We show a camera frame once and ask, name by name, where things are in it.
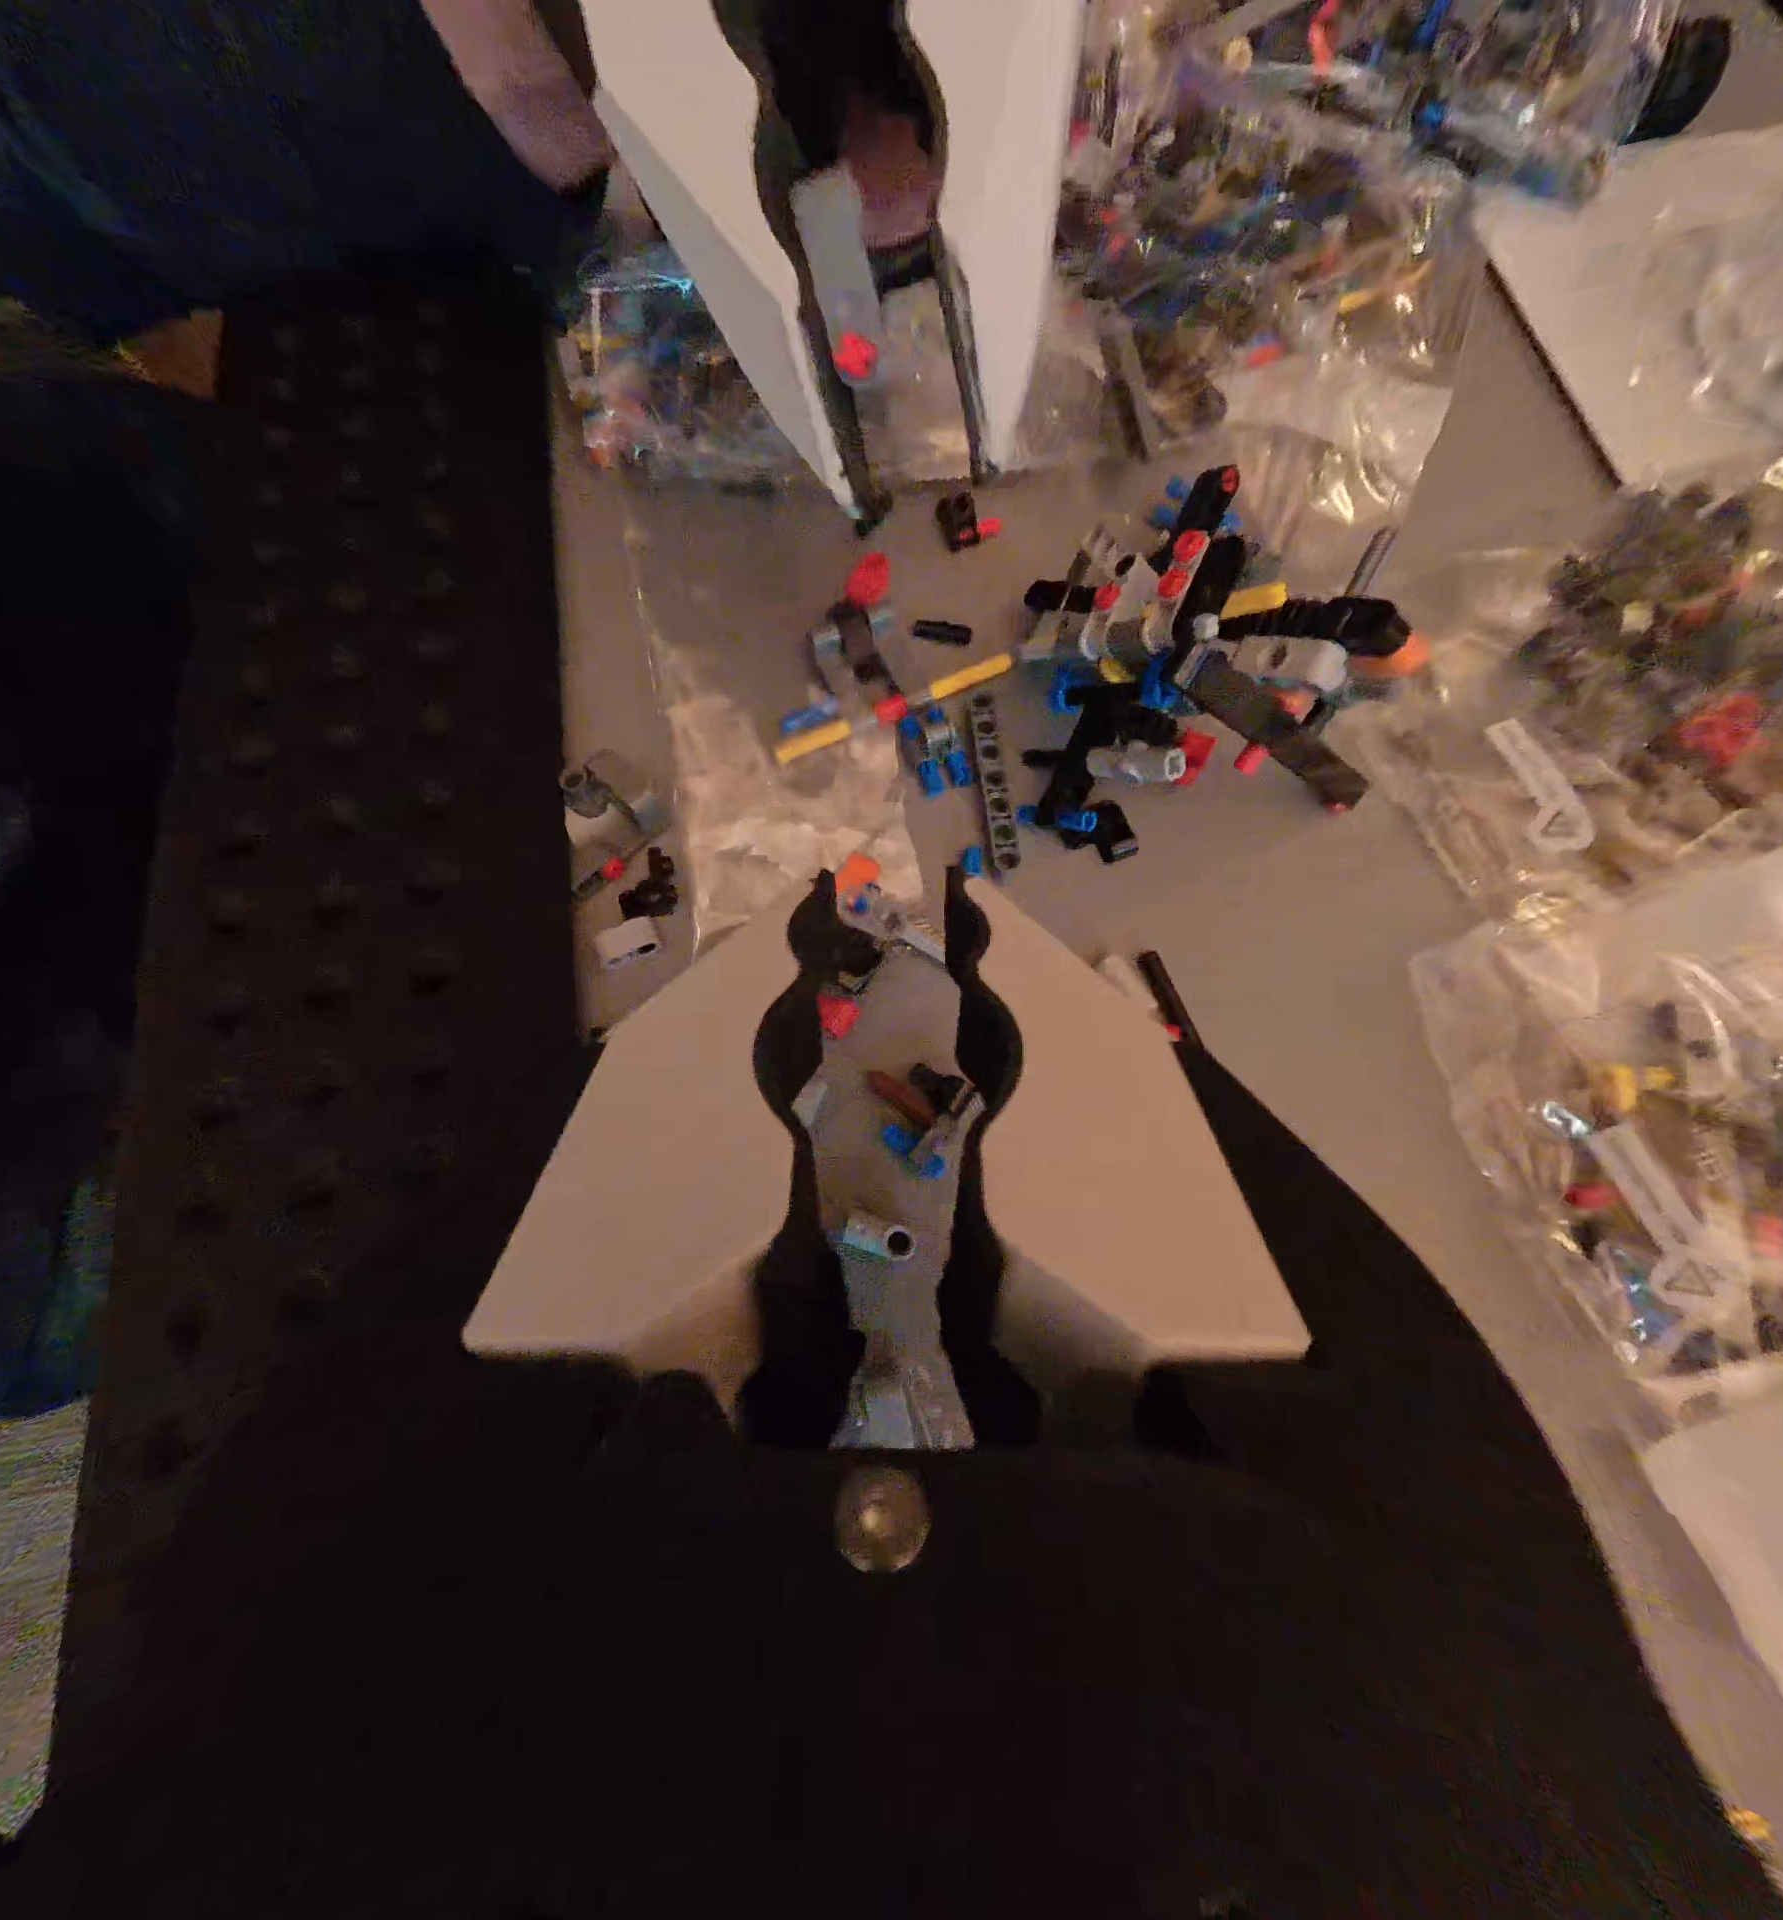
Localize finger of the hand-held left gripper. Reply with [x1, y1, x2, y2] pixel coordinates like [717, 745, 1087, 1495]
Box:
[891, 0, 1088, 484]
[574, 0, 896, 538]

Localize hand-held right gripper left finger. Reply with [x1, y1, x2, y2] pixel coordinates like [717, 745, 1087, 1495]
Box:
[462, 875, 849, 1450]

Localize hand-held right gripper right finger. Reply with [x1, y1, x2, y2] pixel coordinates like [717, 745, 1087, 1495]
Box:
[939, 862, 1310, 1450]

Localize grey beam red pin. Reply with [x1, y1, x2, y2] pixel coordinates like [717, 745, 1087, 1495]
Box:
[790, 162, 896, 389]

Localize black orange lego assembly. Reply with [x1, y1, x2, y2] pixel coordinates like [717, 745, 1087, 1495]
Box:
[1018, 462, 1433, 816]

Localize person's left forearm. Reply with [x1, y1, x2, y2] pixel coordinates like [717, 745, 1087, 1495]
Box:
[0, 0, 593, 338]

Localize grey black lego connectors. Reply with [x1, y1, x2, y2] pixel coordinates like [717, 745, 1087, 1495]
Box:
[561, 747, 681, 973]

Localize black blue lego pins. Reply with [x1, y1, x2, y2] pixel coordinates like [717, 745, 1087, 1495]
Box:
[1015, 704, 1142, 867]

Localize yellow lego axle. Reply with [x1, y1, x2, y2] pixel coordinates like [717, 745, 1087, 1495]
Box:
[774, 653, 1016, 768]

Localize large clear lego parts bag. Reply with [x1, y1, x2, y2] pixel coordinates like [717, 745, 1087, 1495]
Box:
[1406, 817, 1783, 1427]

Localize person's left hand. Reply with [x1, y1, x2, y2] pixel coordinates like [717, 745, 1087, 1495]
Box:
[423, 0, 948, 254]

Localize small bag red blue parts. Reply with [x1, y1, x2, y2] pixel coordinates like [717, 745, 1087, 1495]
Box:
[568, 240, 833, 489]

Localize black perforated panel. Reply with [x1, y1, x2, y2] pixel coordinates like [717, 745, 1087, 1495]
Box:
[51, 270, 600, 1847]

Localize black round knob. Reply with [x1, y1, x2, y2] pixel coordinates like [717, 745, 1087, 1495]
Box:
[1626, 14, 1734, 144]

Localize clear bag black orange parts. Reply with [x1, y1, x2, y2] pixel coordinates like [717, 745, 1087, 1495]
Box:
[1369, 441, 1783, 902]

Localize clear bag over white base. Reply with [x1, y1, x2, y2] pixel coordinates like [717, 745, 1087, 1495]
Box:
[1686, 180, 1783, 451]

